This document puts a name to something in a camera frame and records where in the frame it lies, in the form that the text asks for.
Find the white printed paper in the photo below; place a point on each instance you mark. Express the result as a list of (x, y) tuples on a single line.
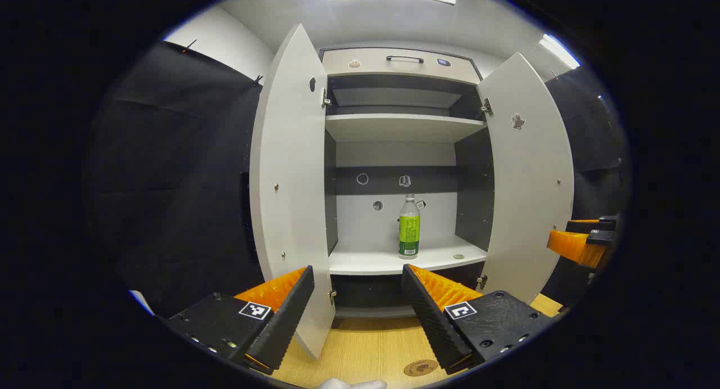
[(142, 303)]

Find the grey cabinet door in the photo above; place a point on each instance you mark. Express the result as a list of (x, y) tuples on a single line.
[(289, 181), (529, 181)]

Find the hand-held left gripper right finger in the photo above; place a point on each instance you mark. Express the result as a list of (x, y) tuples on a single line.
[(430, 321)]

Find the green label clear bottle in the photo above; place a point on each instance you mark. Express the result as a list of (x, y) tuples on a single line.
[(409, 231)]

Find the black backdrop cloth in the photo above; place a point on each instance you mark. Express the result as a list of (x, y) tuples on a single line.
[(185, 181)]

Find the round brown coaster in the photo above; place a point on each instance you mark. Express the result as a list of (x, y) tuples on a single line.
[(421, 367)]

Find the white cabinet shelf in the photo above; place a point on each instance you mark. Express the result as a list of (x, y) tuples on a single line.
[(394, 127), (371, 261)]

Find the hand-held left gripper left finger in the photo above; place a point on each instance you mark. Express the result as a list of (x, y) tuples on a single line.
[(287, 321)]

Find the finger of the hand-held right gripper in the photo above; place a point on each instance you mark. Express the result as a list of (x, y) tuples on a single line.
[(574, 247), (607, 223)]

